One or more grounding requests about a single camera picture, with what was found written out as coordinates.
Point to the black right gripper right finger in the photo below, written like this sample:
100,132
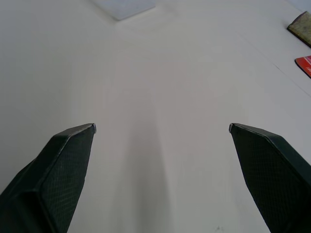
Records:
272,174

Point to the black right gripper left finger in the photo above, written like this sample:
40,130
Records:
48,179

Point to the red flat box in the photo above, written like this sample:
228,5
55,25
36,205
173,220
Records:
304,65

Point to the olive green speckled box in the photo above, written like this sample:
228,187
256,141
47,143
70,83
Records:
301,28

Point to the pale blue flat board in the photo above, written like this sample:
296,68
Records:
126,7

